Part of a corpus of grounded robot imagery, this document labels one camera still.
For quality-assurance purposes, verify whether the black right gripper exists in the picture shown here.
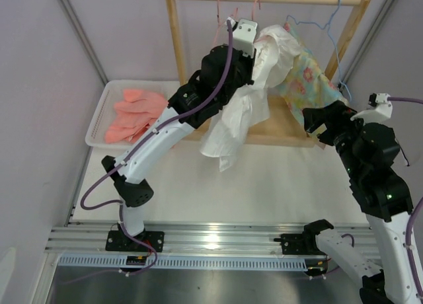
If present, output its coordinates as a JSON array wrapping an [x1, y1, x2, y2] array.
[[302, 99, 371, 178]]

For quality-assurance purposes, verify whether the white skirt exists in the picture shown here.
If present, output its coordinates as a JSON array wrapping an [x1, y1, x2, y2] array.
[[200, 24, 301, 172]]

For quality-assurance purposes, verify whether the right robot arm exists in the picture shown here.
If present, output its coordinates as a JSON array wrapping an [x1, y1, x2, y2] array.
[[301, 100, 422, 303]]

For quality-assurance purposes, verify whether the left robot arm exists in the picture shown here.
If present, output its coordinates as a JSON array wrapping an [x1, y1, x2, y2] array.
[[101, 44, 255, 251]]

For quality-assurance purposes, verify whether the floral patterned skirt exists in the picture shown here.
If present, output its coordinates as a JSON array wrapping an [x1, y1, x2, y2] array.
[[276, 21, 349, 150]]

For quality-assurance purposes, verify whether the pink clothes hanger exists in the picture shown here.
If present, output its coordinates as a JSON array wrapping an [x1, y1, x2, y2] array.
[[212, 0, 239, 47]]

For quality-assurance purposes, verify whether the wooden clothes rack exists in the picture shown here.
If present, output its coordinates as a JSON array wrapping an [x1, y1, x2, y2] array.
[[165, 0, 371, 147]]

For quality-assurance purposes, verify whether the pink garment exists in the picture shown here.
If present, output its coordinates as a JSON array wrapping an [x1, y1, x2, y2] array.
[[104, 89, 168, 143]]

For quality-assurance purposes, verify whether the white plastic basket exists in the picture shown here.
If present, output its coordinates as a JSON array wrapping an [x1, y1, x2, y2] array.
[[85, 79, 180, 151]]

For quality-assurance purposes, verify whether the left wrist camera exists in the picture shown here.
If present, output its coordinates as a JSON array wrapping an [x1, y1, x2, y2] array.
[[227, 17, 258, 59]]

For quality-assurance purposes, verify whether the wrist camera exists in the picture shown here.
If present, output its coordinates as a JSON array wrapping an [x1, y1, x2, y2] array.
[[350, 93, 393, 124], [227, 17, 258, 59]]

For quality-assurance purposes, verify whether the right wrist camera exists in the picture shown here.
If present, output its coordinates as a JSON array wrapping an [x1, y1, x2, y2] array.
[[350, 93, 393, 124]]

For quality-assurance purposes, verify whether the blue wire hanger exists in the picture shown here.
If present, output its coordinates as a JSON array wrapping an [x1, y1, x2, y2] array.
[[286, 0, 352, 101]]

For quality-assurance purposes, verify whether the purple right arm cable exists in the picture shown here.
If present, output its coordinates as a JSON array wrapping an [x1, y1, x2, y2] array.
[[325, 97, 423, 304]]

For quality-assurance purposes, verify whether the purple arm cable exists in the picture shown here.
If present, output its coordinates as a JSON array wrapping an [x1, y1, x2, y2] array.
[[325, 97, 423, 304], [61, 19, 234, 284]]

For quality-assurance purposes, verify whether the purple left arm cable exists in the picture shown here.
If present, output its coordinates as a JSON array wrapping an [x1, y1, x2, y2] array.
[[61, 19, 234, 284]]

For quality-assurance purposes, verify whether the white slotted cable duct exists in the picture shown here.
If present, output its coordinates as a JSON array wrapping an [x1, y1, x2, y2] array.
[[58, 254, 322, 272]]

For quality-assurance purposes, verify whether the aluminium frame rail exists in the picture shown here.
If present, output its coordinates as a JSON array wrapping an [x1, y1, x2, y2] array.
[[44, 219, 384, 262]]

